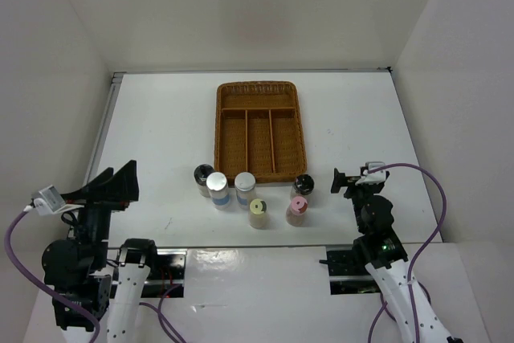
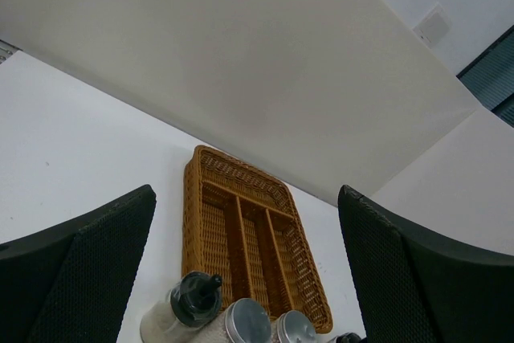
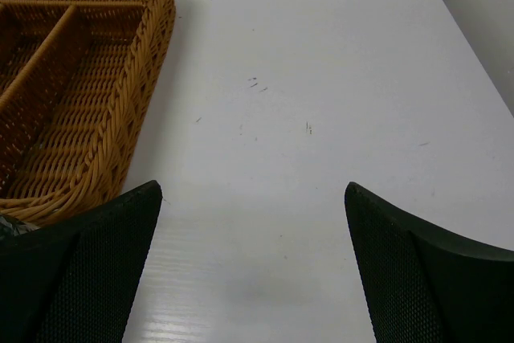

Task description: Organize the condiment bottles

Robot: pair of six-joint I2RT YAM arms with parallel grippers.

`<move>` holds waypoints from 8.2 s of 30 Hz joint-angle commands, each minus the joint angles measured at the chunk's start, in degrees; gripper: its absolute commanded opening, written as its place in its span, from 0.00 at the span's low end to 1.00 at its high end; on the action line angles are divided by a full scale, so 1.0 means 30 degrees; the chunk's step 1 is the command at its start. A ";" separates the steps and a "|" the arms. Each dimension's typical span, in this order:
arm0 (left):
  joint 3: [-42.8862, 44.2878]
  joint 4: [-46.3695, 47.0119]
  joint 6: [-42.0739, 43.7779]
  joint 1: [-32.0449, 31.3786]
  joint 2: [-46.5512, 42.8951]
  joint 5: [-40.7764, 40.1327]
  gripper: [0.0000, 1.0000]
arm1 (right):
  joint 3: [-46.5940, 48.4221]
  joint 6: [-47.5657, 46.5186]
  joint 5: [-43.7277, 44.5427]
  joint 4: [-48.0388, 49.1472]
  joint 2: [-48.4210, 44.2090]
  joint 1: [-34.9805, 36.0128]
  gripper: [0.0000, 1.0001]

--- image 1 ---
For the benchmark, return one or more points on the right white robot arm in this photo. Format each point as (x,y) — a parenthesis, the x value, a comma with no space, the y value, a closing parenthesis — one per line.
(411,308)

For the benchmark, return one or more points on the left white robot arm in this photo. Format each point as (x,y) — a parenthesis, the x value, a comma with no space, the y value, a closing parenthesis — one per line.
(104,304)

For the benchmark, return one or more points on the pink-lid spice bottle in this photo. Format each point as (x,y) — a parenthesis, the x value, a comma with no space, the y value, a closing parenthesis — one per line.
(296,212)

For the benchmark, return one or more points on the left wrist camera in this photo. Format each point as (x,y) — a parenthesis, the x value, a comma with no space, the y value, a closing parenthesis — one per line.
(48,201)

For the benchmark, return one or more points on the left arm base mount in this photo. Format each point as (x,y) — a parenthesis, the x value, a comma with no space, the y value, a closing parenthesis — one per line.
(164,274)

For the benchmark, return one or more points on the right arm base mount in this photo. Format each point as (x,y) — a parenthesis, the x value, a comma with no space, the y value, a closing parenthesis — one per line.
(353,274)

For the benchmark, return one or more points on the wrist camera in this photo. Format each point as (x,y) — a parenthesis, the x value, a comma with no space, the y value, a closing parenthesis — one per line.
(48,201)
(373,173)

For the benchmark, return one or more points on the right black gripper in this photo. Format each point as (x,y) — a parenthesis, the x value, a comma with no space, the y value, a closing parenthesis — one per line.
(340,179)

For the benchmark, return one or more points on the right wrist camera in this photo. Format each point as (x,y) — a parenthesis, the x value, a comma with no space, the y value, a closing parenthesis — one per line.
(373,173)

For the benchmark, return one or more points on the silver-lid blue-label bottle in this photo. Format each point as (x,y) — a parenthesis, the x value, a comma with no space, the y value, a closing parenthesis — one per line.
(217,185)
(245,189)

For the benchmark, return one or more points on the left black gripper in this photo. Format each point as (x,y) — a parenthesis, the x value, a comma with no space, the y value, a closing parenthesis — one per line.
(110,189)

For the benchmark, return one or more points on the brown wicker divided tray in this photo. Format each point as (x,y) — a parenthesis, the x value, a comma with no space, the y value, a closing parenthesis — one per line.
(258,130)

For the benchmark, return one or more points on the black-lid spice bottle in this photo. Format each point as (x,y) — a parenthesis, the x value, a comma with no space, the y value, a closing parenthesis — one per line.
(201,173)
(302,186)

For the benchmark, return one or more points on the yellow-lid spice bottle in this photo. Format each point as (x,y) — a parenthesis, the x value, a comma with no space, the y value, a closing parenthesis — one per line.
(258,213)

